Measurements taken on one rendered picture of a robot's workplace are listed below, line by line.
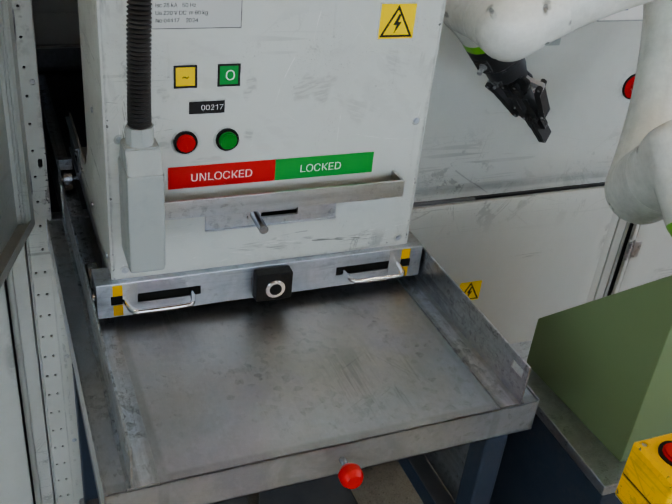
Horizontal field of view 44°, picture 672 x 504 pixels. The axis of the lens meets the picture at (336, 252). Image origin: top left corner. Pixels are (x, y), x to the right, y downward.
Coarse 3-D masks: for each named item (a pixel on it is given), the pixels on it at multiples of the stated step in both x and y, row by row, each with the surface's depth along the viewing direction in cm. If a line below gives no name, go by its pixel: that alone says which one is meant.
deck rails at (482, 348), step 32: (64, 192) 147; (64, 224) 150; (416, 288) 143; (448, 288) 135; (96, 320) 116; (448, 320) 136; (480, 320) 127; (96, 352) 120; (480, 352) 128; (512, 352) 120; (128, 384) 115; (512, 384) 121; (128, 416) 110; (128, 448) 97; (128, 480) 101
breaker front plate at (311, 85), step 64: (256, 0) 109; (320, 0) 113; (384, 0) 116; (192, 64) 111; (256, 64) 114; (320, 64) 118; (384, 64) 121; (192, 128) 115; (256, 128) 119; (320, 128) 123; (384, 128) 127; (192, 192) 121; (256, 192) 125; (192, 256) 126; (256, 256) 131
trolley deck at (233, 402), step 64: (64, 256) 142; (64, 320) 134; (128, 320) 128; (192, 320) 130; (256, 320) 131; (320, 320) 133; (384, 320) 135; (192, 384) 117; (256, 384) 118; (320, 384) 120; (384, 384) 121; (448, 384) 122; (192, 448) 107; (256, 448) 108; (320, 448) 109; (384, 448) 114
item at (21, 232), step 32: (0, 0) 130; (0, 96) 136; (0, 128) 137; (0, 160) 138; (0, 192) 139; (32, 192) 148; (0, 224) 140; (32, 224) 149; (0, 256) 141; (0, 288) 133
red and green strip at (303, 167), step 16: (272, 160) 123; (288, 160) 124; (304, 160) 125; (320, 160) 126; (336, 160) 127; (352, 160) 128; (368, 160) 129; (176, 176) 118; (192, 176) 119; (208, 176) 120; (224, 176) 121; (240, 176) 122; (256, 176) 123; (272, 176) 124; (288, 176) 125; (304, 176) 126
